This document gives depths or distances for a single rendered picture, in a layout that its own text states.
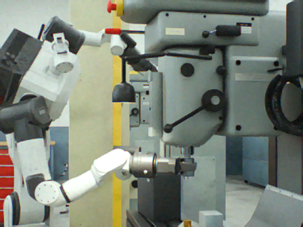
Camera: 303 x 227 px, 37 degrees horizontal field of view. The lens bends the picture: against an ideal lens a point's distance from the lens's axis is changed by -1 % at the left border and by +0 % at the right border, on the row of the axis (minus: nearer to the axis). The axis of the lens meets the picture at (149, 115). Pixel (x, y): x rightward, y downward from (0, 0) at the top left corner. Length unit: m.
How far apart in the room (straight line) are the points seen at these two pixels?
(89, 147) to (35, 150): 1.65
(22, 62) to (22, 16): 9.02
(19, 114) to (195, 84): 0.59
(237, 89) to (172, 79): 0.21
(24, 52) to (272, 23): 0.88
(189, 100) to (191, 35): 0.20
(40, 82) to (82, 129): 1.55
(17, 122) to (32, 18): 9.16
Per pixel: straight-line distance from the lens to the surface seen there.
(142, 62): 2.25
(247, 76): 1.48
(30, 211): 2.01
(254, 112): 1.48
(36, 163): 1.57
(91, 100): 3.20
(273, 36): 1.55
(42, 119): 1.60
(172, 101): 1.43
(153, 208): 1.86
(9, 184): 6.01
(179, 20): 1.43
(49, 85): 1.68
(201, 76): 1.45
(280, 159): 1.74
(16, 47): 1.76
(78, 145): 3.20
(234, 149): 11.34
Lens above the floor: 1.40
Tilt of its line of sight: level
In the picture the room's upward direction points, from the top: straight up
